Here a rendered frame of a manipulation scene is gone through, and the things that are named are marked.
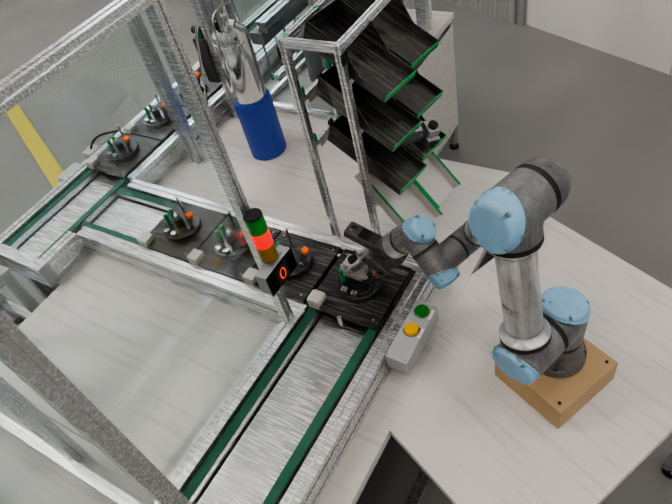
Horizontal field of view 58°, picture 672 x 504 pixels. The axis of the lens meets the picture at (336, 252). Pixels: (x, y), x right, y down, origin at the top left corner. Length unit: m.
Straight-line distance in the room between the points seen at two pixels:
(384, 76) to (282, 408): 0.94
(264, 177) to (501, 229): 1.52
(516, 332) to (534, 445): 0.38
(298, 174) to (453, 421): 1.23
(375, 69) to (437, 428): 0.97
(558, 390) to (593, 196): 1.99
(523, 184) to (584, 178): 2.44
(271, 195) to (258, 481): 1.18
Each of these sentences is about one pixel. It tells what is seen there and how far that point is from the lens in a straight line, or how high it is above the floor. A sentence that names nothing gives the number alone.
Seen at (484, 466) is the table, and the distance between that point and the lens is 1.65.
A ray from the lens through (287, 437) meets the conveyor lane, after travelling 1.69.
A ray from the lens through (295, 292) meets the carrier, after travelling 1.88.
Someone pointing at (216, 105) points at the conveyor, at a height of 0.93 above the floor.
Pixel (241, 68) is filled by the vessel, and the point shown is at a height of 1.29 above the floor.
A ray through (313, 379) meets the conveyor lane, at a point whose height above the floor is 0.92.
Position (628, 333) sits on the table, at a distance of 1.88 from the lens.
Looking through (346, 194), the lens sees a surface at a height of 0.86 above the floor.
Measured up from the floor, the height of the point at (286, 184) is 0.86.
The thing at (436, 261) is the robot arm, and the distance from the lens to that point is 1.51.
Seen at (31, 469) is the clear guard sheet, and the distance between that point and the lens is 0.83.
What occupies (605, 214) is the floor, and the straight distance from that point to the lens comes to 3.42.
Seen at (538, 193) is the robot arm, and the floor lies 1.57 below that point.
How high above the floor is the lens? 2.38
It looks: 46 degrees down
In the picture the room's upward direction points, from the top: 16 degrees counter-clockwise
